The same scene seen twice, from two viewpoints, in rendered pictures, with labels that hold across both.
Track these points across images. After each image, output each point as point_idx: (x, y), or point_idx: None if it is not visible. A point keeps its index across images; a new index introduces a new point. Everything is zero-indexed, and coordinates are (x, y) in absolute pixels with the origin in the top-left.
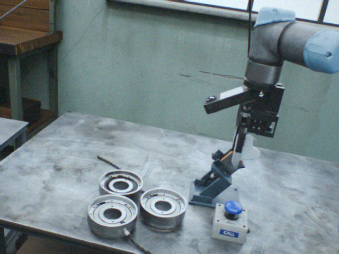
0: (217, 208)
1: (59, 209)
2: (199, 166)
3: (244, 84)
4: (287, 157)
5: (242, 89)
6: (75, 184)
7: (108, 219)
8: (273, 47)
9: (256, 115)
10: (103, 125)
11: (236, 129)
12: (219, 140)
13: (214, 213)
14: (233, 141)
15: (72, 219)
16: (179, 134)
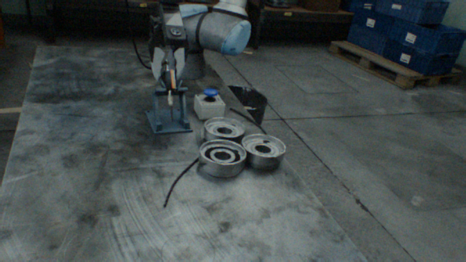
0: (207, 104)
1: (280, 190)
2: (116, 134)
3: (176, 3)
4: (41, 89)
5: (171, 8)
6: (236, 198)
7: (271, 148)
8: None
9: None
10: (35, 250)
11: (162, 50)
12: (19, 128)
13: (205, 111)
14: (159, 65)
15: (280, 179)
16: (18, 161)
